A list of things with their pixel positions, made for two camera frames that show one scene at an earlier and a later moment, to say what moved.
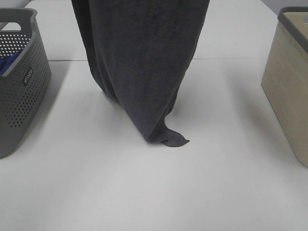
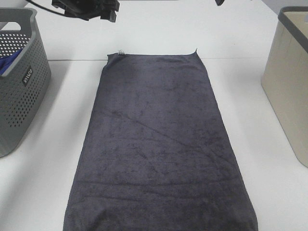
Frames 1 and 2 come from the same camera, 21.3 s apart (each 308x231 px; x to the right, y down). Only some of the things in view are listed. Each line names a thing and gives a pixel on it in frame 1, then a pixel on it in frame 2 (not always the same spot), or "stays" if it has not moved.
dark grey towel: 140,50 to 155,155
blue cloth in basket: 6,62 stays
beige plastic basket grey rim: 285,80 stays
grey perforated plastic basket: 24,88 stays
